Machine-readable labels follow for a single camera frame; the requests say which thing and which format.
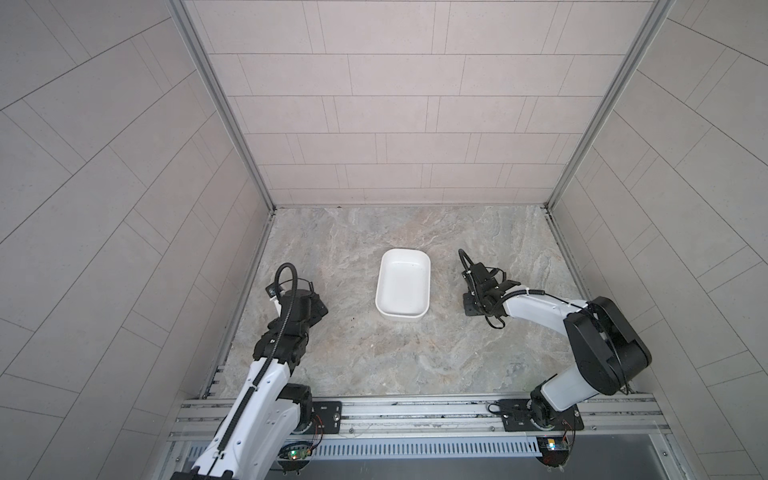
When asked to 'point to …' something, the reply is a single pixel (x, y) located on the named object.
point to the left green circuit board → (299, 453)
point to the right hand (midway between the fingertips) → (469, 305)
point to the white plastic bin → (403, 286)
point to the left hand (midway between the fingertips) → (312, 300)
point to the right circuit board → (552, 445)
